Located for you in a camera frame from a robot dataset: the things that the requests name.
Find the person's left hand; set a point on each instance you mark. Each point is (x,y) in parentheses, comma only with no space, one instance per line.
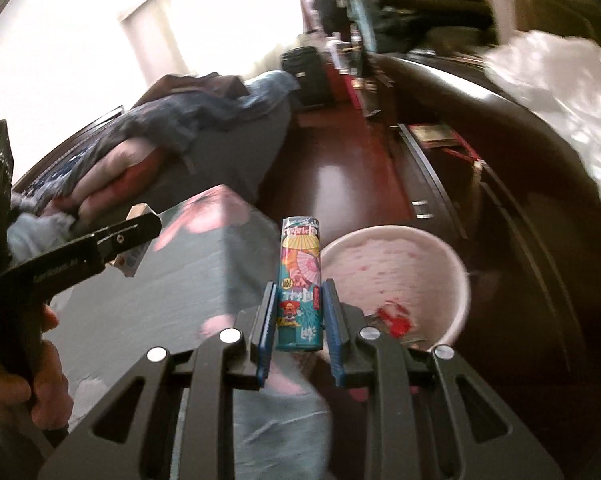
(50,380)

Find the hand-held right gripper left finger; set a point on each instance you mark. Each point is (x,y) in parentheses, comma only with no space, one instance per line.
(265,340)

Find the teal bag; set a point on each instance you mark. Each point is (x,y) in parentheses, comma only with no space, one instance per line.
(364,15)

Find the small beige box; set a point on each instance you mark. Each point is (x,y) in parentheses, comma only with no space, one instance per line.
(130,260)

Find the black suitcase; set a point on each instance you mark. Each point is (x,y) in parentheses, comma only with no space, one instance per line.
(305,77)

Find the red snack wrapper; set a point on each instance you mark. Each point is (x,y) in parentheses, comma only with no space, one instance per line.
(393,317)

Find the white plastic bag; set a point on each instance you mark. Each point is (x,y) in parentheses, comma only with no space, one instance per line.
(555,95)

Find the white curtain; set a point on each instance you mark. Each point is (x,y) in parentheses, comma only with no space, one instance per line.
(80,35)

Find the colourful teal tube pack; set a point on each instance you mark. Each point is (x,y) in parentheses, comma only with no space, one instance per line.
(300,285)

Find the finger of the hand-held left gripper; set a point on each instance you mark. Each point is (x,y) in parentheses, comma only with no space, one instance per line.
(130,234)

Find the dark wooden cabinet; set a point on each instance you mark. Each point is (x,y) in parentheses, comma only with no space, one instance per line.
(505,210)

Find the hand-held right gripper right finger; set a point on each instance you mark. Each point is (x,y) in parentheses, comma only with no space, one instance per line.
(333,340)

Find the purple and red quilt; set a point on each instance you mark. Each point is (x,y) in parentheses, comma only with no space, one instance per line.
(145,140)

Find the pink round bin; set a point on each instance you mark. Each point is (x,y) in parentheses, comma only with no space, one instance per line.
(380,265)

